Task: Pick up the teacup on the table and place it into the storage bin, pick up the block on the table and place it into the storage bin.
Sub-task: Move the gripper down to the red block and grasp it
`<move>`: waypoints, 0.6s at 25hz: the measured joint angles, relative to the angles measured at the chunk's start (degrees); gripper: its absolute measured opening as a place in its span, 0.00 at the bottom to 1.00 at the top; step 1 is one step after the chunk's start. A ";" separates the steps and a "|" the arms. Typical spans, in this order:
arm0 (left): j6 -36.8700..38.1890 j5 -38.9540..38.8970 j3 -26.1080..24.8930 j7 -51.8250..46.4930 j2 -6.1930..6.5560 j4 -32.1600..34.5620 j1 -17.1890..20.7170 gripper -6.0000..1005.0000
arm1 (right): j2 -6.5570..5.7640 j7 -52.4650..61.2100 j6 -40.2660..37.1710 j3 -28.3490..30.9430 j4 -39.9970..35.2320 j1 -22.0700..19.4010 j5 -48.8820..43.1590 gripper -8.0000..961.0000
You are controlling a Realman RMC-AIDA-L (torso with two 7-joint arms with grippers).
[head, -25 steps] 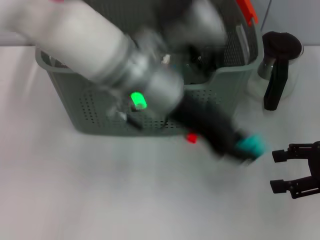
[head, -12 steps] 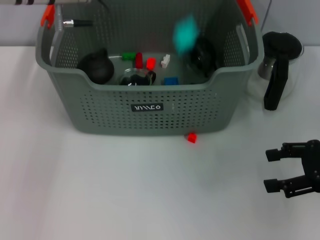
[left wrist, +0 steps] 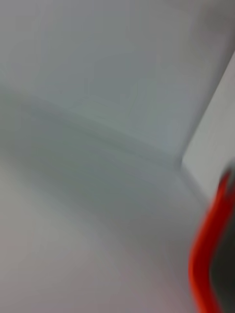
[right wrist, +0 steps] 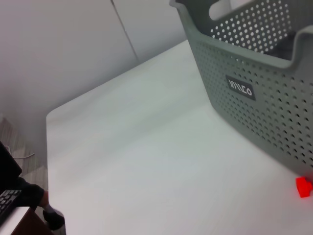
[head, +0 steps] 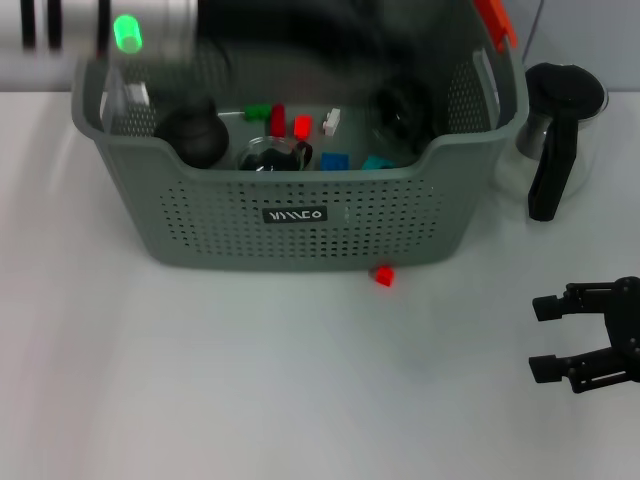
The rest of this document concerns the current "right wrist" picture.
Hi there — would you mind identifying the small red toy brick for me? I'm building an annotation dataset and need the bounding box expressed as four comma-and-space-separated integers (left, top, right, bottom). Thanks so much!
295, 176, 313, 198

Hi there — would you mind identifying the grey perforated plastic storage bin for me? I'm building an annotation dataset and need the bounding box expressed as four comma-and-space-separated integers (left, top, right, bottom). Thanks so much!
169, 0, 313, 172

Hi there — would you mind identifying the person's leg with black shoe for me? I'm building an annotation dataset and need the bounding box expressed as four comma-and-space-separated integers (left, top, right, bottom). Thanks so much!
18, 176, 66, 231

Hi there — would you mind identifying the black computer monitor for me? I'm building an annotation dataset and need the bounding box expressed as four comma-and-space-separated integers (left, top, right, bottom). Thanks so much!
0, 141, 22, 194

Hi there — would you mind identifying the black computer keyboard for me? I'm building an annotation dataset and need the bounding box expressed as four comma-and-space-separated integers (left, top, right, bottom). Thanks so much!
0, 189, 22, 221

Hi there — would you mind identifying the white desk with brown side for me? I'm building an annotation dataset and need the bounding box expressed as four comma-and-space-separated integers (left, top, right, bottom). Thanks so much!
0, 206, 51, 235

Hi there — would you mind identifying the white floor cable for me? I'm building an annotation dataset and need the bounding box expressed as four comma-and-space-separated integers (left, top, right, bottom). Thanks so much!
4, 145, 35, 160

